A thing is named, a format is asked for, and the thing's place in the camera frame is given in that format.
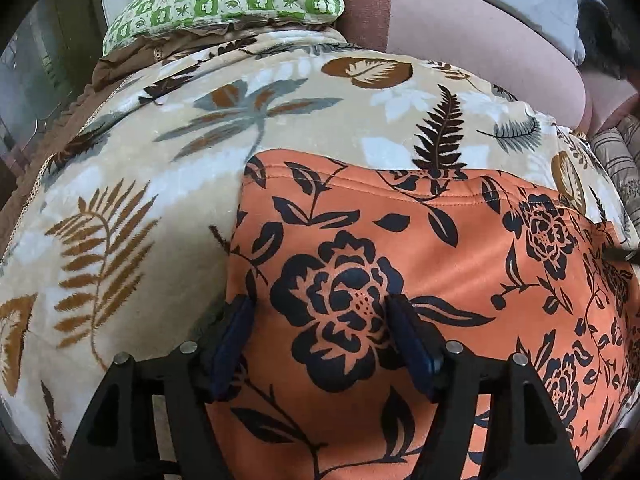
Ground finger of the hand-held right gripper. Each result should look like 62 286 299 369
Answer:
604 246 640 265

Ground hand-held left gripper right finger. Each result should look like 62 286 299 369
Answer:
385 294 583 480

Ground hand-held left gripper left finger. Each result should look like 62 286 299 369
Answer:
62 294 257 480

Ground orange black floral blouse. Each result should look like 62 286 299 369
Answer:
205 149 640 480

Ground small striped beige cushion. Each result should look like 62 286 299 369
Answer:
592 115 640 246

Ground pink brown bolster cushion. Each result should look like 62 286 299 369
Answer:
582 67 640 136
337 0 588 136

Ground beige leaf print blanket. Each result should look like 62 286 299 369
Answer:
0 30 640 476

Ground dark furry garment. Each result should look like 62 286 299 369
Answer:
575 0 640 81

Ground dark framed window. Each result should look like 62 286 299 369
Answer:
0 0 108 161

